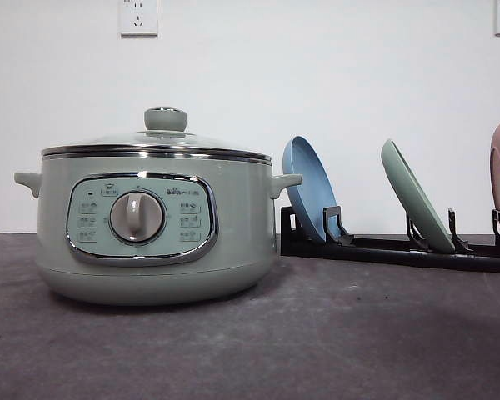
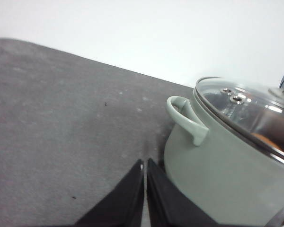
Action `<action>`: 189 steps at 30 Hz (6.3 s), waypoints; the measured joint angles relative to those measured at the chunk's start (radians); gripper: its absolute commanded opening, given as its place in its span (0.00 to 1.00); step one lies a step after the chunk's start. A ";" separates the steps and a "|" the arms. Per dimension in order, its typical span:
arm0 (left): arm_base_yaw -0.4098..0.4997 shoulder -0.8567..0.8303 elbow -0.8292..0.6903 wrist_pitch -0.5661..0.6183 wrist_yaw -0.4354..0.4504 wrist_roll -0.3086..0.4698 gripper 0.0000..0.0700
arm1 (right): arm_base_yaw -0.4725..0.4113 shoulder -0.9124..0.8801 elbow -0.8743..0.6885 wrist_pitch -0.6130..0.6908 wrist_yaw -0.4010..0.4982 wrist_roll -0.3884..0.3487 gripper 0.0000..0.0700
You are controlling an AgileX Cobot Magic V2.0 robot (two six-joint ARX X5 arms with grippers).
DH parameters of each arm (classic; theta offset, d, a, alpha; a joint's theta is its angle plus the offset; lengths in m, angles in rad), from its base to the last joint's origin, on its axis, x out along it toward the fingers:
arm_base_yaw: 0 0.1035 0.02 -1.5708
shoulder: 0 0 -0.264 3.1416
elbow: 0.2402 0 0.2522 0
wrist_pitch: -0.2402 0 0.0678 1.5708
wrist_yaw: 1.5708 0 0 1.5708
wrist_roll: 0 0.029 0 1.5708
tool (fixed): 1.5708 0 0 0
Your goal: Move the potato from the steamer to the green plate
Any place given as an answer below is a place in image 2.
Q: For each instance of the brown potato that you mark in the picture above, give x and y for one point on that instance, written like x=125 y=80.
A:
x=265 y=140

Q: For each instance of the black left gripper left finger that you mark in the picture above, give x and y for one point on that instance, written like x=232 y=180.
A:
x=124 y=206

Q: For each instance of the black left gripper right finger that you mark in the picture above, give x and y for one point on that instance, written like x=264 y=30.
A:
x=168 y=206

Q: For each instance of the glass steamer lid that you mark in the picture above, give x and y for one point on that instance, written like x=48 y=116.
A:
x=258 y=109

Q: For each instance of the green electric steamer pot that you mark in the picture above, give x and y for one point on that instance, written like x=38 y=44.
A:
x=221 y=176

